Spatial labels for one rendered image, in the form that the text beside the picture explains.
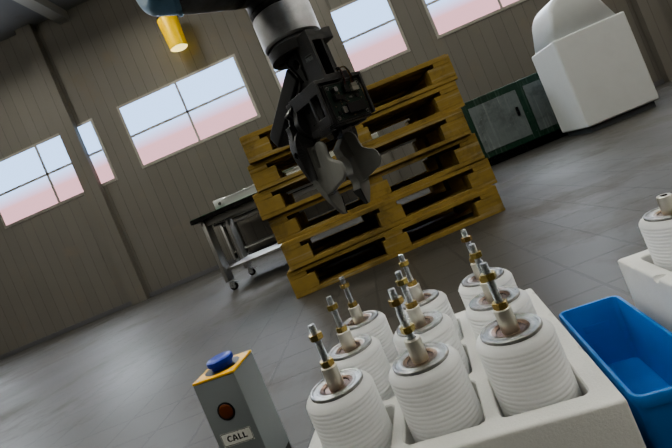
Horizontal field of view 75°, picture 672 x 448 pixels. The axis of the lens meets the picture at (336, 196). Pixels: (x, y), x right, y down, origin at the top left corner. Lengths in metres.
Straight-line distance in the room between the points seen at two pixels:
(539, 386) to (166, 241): 8.25
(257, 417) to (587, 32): 5.18
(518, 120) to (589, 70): 1.05
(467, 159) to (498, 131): 3.23
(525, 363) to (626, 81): 5.11
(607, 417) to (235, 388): 0.46
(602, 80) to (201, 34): 6.34
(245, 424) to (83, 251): 8.78
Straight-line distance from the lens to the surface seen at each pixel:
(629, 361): 1.00
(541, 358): 0.57
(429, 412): 0.59
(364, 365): 0.71
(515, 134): 5.98
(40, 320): 10.17
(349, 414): 0.60
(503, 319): 0.59
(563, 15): 5.52
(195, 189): 8.35
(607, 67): 5.51
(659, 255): 0.87
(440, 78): 2.75
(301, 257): 2.55
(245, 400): 0.70
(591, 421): 0.58
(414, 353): 0.59
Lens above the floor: 0.49
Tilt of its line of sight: 1 degrees down
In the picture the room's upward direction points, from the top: 23 degrees counter-clockwise
